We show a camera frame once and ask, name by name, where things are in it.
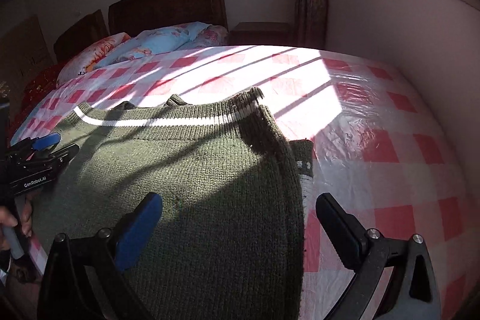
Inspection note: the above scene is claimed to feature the blue floral pillow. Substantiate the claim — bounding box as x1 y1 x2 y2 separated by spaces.
93 22 229 70

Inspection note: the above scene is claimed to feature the orange floral pillow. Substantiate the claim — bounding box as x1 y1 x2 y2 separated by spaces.
56 32 131 88

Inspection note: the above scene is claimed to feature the green and white knit sweater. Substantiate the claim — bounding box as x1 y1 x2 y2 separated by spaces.
33 88 313 319

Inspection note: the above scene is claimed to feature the person's left hand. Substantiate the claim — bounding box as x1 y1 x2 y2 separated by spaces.
1 192 36 251

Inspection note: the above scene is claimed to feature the dark wooden nightstand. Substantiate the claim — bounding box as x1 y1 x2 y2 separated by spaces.
228 22 294 46

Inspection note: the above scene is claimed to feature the dark wooden headboard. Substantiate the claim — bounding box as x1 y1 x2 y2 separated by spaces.
54 0 228 63

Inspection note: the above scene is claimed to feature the pink checkered bed sheet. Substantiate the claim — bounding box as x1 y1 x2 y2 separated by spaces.
14 46 479 319

